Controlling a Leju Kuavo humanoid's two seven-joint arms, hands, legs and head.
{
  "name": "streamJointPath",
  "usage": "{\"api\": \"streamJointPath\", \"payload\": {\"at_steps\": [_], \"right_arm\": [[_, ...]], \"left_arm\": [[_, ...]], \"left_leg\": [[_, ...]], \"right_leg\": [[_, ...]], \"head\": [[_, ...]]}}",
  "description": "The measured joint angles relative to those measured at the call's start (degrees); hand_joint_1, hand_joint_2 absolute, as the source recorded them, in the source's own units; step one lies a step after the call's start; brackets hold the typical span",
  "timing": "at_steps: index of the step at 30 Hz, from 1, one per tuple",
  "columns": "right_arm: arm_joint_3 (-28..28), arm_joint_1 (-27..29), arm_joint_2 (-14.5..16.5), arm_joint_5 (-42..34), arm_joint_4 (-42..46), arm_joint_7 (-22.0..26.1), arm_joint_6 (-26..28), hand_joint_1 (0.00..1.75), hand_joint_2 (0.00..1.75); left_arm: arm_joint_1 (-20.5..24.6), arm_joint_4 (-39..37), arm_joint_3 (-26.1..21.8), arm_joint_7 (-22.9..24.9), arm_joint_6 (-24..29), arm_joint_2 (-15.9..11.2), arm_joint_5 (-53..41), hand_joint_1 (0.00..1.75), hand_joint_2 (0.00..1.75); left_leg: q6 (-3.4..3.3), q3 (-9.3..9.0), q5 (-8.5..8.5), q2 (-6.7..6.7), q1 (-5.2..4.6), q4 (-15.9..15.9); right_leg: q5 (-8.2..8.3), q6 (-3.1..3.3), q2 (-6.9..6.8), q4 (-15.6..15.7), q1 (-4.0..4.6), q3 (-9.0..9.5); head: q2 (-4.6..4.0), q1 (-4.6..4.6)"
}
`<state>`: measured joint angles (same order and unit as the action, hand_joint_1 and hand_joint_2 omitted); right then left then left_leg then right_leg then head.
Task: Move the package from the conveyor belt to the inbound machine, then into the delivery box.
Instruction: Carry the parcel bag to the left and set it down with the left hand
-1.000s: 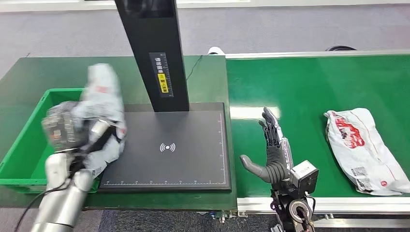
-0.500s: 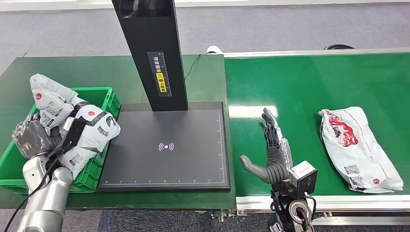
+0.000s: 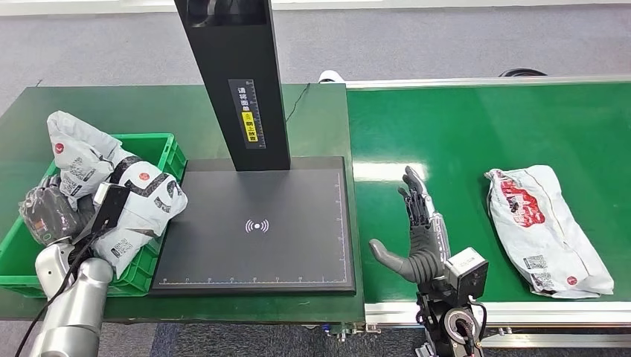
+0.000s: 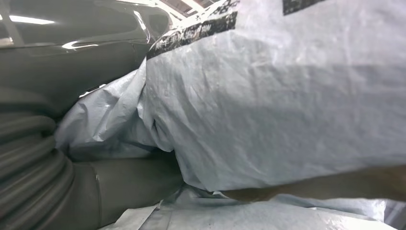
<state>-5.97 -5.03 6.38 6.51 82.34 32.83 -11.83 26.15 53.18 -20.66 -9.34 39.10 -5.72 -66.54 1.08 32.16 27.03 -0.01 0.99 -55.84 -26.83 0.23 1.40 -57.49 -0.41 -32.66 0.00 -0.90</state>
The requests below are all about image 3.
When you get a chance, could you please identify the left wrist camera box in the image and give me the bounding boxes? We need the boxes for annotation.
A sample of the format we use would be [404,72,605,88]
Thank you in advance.
[92,182,132,233]

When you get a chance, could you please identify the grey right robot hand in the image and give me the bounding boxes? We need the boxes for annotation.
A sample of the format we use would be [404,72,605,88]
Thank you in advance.
[368,166,452,286]

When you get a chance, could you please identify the black inbound scanner machine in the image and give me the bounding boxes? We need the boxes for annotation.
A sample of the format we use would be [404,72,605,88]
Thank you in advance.
[150,0,357,297]

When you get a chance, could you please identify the green conveyor belt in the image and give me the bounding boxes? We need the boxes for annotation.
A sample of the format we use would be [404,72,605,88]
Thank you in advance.
[345,81,631,304]

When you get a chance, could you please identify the thin black scanner cable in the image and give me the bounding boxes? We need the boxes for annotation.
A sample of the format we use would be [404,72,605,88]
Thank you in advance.
[284,83,312,124]

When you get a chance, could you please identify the white package with red print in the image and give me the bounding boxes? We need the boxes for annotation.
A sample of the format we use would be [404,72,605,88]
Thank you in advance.
[484,164,615,300]

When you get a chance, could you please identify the green plastic crate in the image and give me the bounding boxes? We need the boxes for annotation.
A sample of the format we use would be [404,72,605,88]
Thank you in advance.
[0,132,188,299]

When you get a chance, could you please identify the black coiled cable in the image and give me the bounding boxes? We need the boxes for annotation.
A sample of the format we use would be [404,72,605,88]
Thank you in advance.
[498,68,548,78]

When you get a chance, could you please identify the white grey poly mailer package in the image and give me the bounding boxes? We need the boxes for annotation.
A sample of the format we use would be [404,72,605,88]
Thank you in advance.
[46,110,189,280]

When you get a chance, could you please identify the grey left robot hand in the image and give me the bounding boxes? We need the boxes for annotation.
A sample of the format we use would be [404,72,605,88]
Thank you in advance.
[19,175,97,248]

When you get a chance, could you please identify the aluminium conveyor frame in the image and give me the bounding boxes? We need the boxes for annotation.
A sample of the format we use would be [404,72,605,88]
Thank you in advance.
[345,74,631,351]

